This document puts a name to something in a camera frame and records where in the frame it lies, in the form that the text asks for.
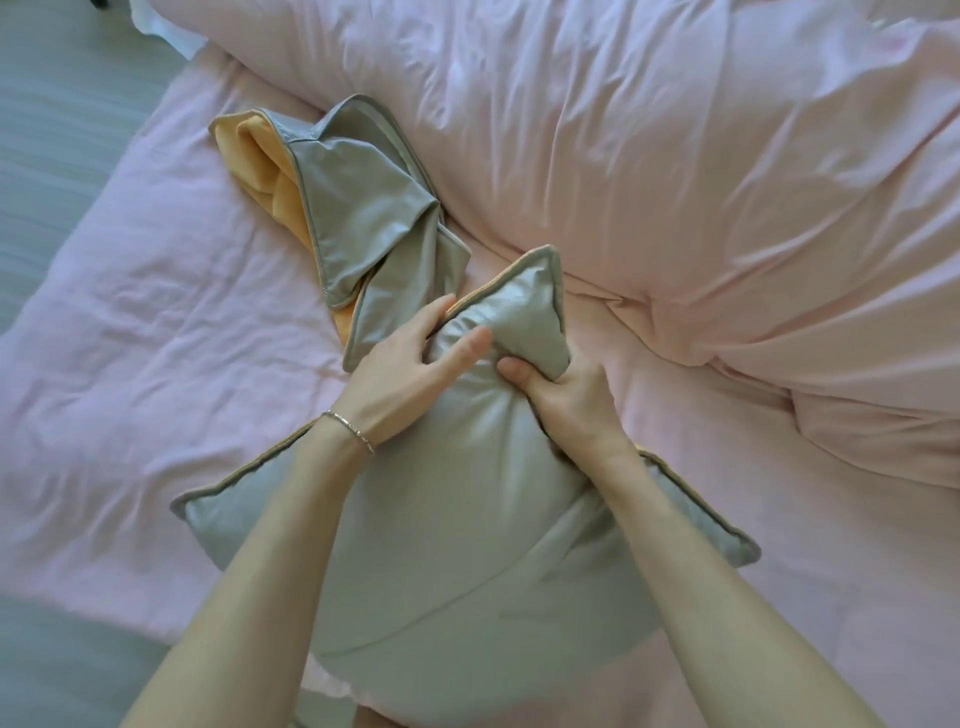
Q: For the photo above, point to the person's right hand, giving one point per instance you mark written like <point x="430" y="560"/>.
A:
<point x="577" y="412"/>

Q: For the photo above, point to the person's left hand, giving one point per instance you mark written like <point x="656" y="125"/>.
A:
<point x="397" y="382"/>

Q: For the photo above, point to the grey-green cushion cover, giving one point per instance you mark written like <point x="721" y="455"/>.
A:
<point x="360" y="210"/>
<point x="450" y="540"/>

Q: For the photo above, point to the person's right forearm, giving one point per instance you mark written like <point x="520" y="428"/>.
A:
<point x="727" y="607"/>

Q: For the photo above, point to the person's left forearm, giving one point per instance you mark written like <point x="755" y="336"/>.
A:
<point x="247" y="592"/>

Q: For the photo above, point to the pink bed sheet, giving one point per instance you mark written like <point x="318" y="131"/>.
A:
<point x="150" y="337"/>

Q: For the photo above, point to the pink duvet with white ruffle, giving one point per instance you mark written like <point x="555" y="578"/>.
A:
<point x="675" y="165"/>

